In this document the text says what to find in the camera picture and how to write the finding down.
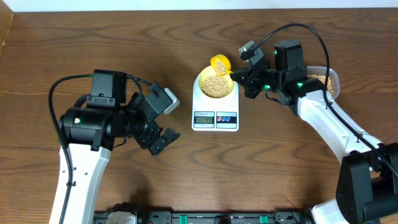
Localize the black left camera cable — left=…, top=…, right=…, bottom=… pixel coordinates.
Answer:
left=48, top=73, right=153, bottom=224

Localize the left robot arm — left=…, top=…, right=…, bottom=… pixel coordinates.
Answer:
left=48, top=70, right=180, bottom=223

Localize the white digital kitchen scale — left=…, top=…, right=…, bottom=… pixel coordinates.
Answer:
left=192, top=74, right=239, bottom=132

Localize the clear plastic soybean container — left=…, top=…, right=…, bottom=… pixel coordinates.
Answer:
left=307, top=66, right=340, bottom=100

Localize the black right camera cable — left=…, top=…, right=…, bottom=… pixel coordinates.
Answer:
left=253, top=23, right=398, bottom=178

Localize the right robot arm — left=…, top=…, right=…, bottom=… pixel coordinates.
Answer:
left=231, top=40, right=397, bottom=223

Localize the yellow bowl on scale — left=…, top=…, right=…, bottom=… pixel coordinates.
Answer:
left=198, top=66, right=234, bottom=98

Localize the yellow measuring scoop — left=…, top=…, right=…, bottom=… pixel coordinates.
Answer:
left=210, top=54, right=232, bottom=77

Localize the black camera cable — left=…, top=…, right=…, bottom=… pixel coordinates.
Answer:
left=48, top=73, right=153, bottom=224
left=253, top=23, right=398, bottom=178

